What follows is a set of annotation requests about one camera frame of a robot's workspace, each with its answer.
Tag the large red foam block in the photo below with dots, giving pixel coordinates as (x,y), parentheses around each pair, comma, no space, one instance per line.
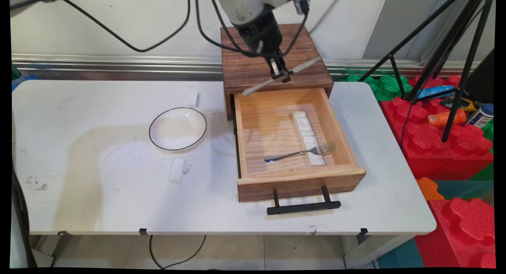
(435,151)
(462,234)

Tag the white cutlery rest block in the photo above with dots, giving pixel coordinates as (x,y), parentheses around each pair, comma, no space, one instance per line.
(193,99)
(177,170)

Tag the white table leg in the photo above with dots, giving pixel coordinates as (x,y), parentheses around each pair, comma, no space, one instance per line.
(363,252)

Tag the green foam block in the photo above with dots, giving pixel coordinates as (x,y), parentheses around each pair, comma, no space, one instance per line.
(385,86)

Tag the white foam pad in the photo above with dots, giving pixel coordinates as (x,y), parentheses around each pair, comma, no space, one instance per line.
(303,123)
(316,158)

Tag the dark wooden drawer cabinet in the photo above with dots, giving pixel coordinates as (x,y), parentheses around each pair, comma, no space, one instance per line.
(245,68)

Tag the white plate black rim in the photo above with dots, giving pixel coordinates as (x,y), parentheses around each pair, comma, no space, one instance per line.
(178,129)

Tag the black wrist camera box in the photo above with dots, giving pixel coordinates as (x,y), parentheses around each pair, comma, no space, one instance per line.
(300,3)

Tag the yellow dark snack bag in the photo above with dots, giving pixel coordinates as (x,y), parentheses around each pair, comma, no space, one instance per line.
(466,104)

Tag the metal wall rail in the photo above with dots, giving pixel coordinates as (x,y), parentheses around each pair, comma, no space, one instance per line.
(118,64)

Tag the white blue spray can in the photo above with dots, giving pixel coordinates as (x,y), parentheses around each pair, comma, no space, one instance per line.
(481,116)

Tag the silver metal fork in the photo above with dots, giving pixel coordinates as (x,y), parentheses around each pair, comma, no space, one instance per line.
(292,153)

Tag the orange foam piece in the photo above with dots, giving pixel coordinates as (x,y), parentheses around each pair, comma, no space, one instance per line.
(429,189)

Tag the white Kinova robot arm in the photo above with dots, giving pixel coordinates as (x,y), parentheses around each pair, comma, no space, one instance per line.
(245,7)

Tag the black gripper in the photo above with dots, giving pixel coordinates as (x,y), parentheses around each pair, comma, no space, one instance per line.
(259,34)

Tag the blue package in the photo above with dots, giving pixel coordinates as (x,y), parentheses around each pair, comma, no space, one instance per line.
(435,91)

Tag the orange bottle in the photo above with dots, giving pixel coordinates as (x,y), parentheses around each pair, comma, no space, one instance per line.
(440,118)

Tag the black tripod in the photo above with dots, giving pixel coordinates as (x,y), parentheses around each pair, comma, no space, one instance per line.
(458,84)

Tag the light wooden drawer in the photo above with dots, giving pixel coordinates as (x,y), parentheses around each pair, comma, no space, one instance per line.
(300,179)

